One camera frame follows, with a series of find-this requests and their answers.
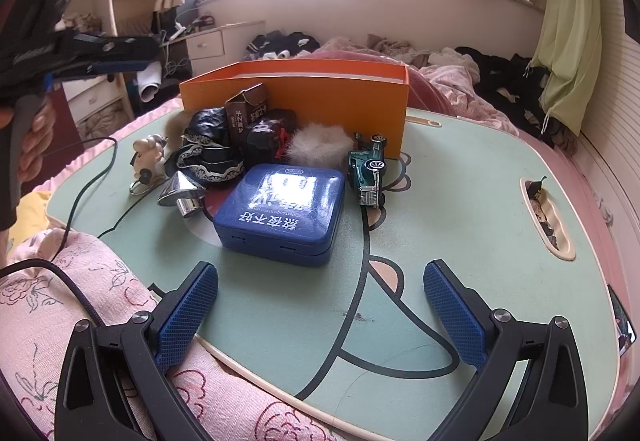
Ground dark crumpled scraps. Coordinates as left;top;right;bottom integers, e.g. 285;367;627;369
527;176;563;247

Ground beige garment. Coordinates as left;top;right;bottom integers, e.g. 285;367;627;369
367;33;431;66

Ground shiny silver metal ornament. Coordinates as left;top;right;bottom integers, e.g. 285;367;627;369
157;171;207;219

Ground green cartoon desktop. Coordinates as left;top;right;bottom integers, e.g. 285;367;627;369
44;98;628;441

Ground light green hanging garment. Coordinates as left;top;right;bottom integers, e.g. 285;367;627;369
530;0;601;136

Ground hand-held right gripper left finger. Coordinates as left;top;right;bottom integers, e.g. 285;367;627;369
54;262;220;441

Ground black lace cloth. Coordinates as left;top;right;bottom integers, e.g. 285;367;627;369
165;107;247;192

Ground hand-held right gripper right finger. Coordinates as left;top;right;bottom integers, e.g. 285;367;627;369
422;260;590;441

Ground dark pouch red emblem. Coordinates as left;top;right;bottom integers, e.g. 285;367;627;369
243;108;298;172

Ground yellow cloth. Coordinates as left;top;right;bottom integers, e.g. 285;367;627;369
10;193;48;247

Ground black white clothes pile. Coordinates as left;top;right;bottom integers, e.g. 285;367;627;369
455;46;581;156

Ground white fur pompom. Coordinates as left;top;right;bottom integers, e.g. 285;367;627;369
287;122;353;169

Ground white drawer cabinet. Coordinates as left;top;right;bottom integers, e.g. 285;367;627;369
65;66;136;132

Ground orange cardboard box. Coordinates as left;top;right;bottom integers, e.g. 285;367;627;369
179;61;411;160

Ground thick black cable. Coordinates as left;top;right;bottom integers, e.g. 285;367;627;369
0;258;103;322

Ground cream doll figure keychain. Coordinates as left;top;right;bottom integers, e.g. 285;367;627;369
129;133;168;196

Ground person's left hand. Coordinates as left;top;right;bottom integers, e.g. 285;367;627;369
17;108;57;184

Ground white slatted panel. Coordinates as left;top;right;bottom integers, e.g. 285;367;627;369
575;0;640;272

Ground black striped clothes pile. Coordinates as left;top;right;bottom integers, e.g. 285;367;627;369
245;31;321;62

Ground green toy car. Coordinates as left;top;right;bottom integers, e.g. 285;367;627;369
347;132;388;209

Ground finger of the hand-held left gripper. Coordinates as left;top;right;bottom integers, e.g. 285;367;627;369
60;32;162;58
50;55;162;79

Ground white rolled paper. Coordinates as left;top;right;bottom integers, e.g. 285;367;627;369
137;63;163;102

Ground pink floral bedsheet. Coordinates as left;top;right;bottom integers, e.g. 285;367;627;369
0;98;640;441

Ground thin black cable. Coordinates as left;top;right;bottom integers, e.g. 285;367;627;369
42;137;118;247

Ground white nightstand with drawers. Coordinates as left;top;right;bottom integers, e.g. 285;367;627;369
187;21;266;76

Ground white garment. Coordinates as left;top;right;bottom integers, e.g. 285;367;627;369
430;47;481;72

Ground brown card box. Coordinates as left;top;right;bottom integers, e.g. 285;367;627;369
224;83;271;146

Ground pink crumpled quilt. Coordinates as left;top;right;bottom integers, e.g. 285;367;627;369
320;35;521;136

